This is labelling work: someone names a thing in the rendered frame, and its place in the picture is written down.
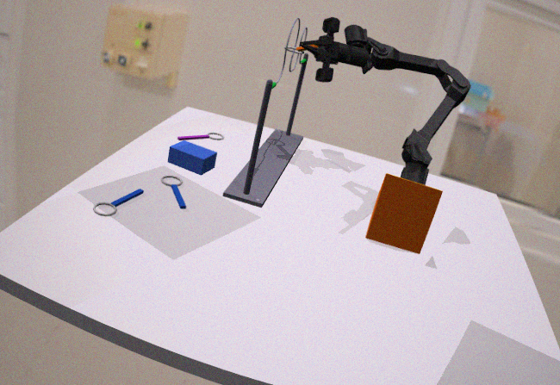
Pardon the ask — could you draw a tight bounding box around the blue bar with grey loop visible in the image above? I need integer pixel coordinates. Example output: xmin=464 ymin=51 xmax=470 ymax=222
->
xmin=161 ymin=176 xmax=186 ymax=208
xmin=93 ymin=189 xmax=144 ymax=216

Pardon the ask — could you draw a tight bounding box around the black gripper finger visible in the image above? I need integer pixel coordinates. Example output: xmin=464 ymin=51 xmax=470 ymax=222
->
xmin=300 ymin=44 xmax=327 ymax=62
xmin=300 ymin=35 xmax=329 ymax=47

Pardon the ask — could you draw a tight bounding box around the purple handle with grey wire loop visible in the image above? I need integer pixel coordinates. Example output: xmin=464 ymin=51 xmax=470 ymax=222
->
xmin=177 ymin=133 xmax=224 ymax=140

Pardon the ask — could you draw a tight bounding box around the blue rectangular block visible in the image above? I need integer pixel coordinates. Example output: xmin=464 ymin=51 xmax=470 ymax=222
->
xmin=167 ymin=140 xmax=217 ymax=176

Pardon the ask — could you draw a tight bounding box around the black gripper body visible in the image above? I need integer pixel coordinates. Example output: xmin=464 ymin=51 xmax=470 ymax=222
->
xmin=315 ymin=17 xmax=355 ymax=83

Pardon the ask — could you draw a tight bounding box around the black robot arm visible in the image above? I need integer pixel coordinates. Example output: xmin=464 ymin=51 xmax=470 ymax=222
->
xmin=344 ymin=25 xmax=470 ymax=184

